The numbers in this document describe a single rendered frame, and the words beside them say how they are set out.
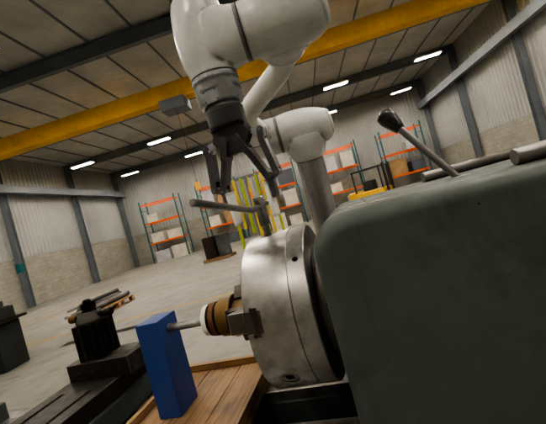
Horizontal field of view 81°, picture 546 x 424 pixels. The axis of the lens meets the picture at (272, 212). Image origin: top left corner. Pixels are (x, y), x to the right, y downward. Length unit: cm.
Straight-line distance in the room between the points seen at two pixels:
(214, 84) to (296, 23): 18
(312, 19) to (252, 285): 48
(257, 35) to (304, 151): 57
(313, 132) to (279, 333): 73
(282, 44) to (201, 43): 14
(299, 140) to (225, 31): 57
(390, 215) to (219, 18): 44
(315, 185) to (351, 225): 73
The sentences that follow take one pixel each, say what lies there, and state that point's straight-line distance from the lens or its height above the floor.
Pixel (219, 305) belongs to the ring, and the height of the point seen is 111.
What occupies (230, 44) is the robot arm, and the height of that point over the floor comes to 159.
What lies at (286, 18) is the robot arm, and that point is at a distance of 64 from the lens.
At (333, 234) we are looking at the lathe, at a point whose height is 123.
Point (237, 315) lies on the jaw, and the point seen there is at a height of 112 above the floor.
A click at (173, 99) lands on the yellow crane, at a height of 586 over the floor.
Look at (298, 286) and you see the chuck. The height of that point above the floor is 115.
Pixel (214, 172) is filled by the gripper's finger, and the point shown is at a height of 139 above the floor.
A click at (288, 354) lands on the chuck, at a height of 104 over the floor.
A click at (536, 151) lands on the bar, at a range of 52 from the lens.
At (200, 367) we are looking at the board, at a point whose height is 90.
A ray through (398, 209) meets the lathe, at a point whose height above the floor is 124.
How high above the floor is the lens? 128
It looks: level
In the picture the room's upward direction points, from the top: 15 degrees counter-clockwise
